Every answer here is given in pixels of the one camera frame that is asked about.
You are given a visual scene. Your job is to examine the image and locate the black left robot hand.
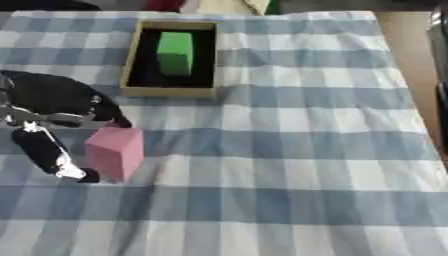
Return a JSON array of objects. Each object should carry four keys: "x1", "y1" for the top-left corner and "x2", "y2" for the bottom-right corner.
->
[{"x1": 0, "y1": 69, "x2": 135, "y2": 184}]

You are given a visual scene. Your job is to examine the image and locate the tan cardboard box black inside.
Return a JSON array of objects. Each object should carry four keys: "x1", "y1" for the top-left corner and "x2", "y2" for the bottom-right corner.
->
[{"x1": 119, "y1": 19, "x2": 221, "y2": 99}]

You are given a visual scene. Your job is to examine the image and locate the pink rectangular block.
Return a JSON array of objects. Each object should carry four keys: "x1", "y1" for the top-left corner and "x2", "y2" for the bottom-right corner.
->
[{"x1": 82, "y1": 125, "x2": 146, "y2": 184}]

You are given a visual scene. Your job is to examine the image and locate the green rectangular block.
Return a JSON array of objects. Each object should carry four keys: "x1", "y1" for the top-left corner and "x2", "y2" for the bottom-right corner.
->
[{"x1": 155, "y1": 31, "x2": 196, "y2": 77}]

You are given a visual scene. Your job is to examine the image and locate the person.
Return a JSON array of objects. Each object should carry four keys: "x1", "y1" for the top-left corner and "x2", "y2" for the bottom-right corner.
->
[{"x1": 143, "y1": 0, "x2": 284, "y2": 16}]

